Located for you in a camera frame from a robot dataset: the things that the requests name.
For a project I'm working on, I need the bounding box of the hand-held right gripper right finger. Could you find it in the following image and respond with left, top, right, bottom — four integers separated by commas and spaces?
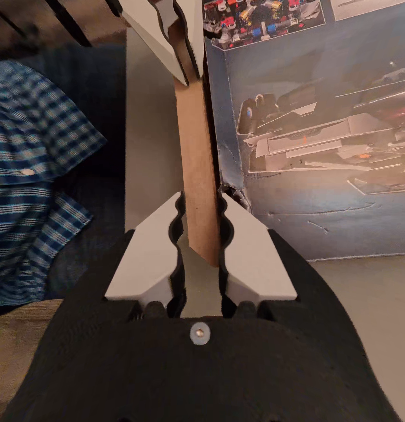
218, 192, 299, 303

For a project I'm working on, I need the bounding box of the dark blue cloth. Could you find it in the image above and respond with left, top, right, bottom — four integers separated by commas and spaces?
0, 42, 127, 318

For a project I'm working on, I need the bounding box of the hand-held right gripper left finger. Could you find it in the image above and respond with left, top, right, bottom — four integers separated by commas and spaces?
104, 191, 186, 309

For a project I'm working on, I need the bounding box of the blue printed cardboard lego box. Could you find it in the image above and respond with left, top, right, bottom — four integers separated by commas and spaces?
125, 0, 405, 268

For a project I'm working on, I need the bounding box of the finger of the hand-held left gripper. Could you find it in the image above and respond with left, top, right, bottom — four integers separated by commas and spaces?
118, 0, 190, 87
174, 0, 206, 79

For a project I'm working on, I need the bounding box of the black furniture frame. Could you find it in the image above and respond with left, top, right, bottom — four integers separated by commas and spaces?
0, 0, 122, 48

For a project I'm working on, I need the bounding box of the blue checked shirt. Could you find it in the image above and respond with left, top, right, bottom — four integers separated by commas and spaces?
0, 60, 108, 306

